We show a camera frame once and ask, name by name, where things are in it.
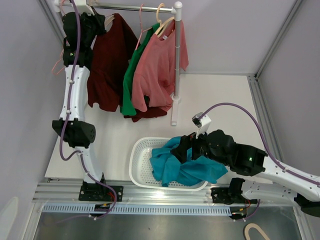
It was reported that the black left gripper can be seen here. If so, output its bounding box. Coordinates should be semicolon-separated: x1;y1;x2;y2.
77;6;106;47

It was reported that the dark red t shirt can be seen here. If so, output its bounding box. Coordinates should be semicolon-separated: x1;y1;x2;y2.
87;13;167;123

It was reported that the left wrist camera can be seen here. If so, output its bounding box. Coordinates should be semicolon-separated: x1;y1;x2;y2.
70;0;95;16

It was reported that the pink t shirt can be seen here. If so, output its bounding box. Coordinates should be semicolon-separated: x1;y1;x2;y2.
131;21;176;112

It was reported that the white slotted cable duct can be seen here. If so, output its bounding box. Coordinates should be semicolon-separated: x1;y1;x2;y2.
42;203;232;217

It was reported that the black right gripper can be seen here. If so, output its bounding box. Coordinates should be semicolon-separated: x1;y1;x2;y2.
170;124;229;167

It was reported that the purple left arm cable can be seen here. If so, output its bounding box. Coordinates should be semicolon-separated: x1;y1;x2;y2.
59;0;118;221

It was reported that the pink wire hanger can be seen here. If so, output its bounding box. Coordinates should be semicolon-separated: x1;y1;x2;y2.
135;3;152;51
51;0;70;76

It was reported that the green t shirt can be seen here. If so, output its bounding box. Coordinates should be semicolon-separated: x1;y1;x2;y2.
120;23;160;116

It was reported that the aluminium cage frame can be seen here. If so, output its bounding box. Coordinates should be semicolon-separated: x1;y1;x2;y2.
37;0;311;186

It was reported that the white metal clothes rack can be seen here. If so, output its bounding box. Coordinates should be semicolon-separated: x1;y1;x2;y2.
87;1;183;126

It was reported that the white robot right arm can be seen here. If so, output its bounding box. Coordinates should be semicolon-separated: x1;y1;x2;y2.
171;130;320;217

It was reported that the beige hanger on floor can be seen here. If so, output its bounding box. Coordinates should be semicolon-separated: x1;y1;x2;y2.
244;223;269;240

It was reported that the aluminium mounting rail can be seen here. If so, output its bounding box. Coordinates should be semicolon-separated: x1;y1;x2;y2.
32;177;305;207

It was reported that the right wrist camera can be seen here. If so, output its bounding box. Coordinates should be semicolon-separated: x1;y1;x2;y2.
192;112;212;138

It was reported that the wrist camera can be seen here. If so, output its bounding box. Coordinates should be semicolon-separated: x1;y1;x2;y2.
192;112;212;138
70;0;95;16

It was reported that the white perforated plastic basket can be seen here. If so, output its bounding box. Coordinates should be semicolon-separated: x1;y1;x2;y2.
129;137;208;192

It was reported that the beige wooden hanger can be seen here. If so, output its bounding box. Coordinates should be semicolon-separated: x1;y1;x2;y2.
89;0;115;28
153;2;176;36

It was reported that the teal t shirt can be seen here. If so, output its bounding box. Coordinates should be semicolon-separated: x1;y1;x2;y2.
149;136;228;187

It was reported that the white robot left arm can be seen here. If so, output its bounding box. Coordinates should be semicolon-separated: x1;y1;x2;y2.
52;12;114;202

